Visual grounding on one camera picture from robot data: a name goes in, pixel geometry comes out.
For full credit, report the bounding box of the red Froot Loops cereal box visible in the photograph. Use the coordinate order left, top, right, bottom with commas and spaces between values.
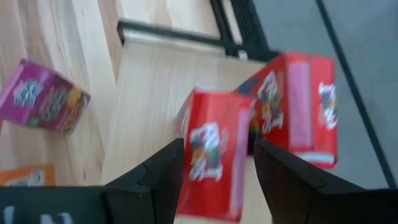
175, 88, 253, 223
232, 52, 339, 170

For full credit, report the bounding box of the black aluminium table rail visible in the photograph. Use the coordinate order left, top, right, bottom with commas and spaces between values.
210, 0, 247, 60

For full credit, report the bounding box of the black perforated panel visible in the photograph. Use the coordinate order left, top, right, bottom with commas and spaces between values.
229, 0, 280, 62

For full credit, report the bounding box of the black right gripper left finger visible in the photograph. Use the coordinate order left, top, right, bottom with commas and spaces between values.
0, 138, 186, 224

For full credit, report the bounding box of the orange Mini-Wheats cereal box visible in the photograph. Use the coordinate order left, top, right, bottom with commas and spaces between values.
0, 164, 56, 187

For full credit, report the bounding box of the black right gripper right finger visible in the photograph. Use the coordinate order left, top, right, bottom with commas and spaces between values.
252, 139, 398, 224

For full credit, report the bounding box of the purple Raisin Bran cereal box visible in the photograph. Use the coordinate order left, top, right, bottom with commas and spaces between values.
0, 58, 91, 135

